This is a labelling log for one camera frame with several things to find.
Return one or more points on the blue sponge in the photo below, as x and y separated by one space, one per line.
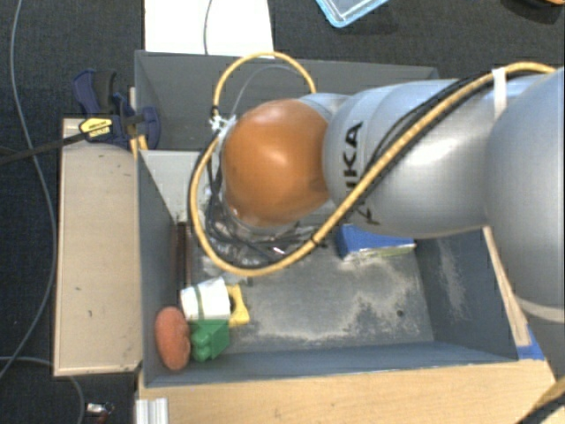
359 242

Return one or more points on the yellow flat piece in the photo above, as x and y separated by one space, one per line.
238 309

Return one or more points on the grey metal bin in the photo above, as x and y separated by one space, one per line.
335 307

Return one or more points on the white box with green stripe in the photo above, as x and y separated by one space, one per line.
205 299

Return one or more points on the green toy block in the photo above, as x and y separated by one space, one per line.
211 339

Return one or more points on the orange-brown oval toy food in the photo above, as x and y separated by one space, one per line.
172 338

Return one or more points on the pale wood flat board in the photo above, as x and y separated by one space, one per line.
99 254

